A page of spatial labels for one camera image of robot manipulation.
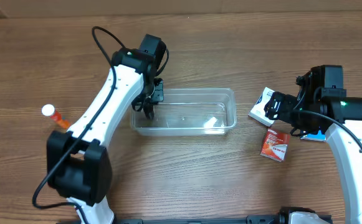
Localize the clear plastic container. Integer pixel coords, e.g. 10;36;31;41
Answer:
130;88;237;136

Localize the blue VapoDrops box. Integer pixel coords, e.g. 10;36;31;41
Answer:
300;131;326;142

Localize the white medicine box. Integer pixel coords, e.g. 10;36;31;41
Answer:
249;87;274;127

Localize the red medicine box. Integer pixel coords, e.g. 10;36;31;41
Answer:
260;128;290;162

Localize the orange tube white cap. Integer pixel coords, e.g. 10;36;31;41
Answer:
41;104;71;129

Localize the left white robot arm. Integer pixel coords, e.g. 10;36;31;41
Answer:
47;34;169;223

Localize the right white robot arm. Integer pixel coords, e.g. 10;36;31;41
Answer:
264;65;362;223

